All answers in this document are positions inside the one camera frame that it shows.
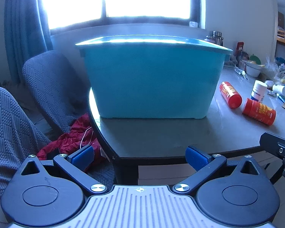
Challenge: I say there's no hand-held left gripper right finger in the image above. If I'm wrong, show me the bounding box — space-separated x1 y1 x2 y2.
172 145 264 194

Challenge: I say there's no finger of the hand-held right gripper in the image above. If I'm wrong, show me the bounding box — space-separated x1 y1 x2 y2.
260 132 282 156

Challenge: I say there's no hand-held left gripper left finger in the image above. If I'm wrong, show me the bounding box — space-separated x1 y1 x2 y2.
15 145 109 194

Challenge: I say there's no white bottle with blue label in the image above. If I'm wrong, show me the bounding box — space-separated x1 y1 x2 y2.
250 80 268 104

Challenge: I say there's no teal plastic storage bin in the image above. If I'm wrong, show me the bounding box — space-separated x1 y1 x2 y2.
75 35 234 120

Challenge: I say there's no red puffer jacket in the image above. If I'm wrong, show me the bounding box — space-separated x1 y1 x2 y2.
37 113 110 173

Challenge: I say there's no red cylindrical canister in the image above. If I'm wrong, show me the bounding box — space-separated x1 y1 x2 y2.
242 98 276 126
219 81 243 109

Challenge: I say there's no white ribbed bowl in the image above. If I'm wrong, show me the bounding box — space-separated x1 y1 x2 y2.
245 62 263 78

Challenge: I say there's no grey quilted chair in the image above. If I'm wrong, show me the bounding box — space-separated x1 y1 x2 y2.
22 50 116 190
0 87 53 197

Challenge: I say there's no steel thermos bottle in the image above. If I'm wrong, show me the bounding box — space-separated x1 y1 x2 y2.
211 31 224 46

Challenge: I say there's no blue curtain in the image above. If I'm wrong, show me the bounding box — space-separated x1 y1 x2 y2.
4 0 53 83

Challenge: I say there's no bright window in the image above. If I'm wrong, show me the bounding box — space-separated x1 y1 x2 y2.
36 0 206 30

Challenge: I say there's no white charging cable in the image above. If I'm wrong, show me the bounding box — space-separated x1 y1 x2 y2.
80 127 94 148

